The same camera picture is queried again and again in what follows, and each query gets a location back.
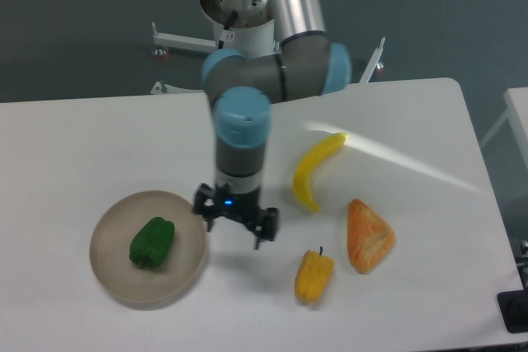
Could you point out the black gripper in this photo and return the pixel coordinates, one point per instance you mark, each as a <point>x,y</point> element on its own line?
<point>243,208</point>

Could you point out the green toy bell pepper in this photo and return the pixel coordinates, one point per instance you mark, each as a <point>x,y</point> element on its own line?
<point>150,246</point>

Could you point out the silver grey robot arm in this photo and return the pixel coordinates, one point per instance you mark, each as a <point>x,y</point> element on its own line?
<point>241,90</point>

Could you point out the yellow toy bell pepper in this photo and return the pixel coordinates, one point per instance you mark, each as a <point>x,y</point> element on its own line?
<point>313,275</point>

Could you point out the beige round plate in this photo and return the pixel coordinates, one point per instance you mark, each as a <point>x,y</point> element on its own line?
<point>147,289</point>

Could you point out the yellow toy banana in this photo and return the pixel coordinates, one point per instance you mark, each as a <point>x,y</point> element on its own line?
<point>313,158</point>

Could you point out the orange toy bread slice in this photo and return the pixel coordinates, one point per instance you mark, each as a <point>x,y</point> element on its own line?
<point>369,237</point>

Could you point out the black device at right edge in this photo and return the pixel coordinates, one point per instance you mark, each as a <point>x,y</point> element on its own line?
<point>513,308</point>

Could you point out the white side table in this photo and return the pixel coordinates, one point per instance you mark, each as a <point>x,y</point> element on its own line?
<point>516,116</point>

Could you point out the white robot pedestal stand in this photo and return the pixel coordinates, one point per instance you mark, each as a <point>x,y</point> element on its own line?
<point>247,34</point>

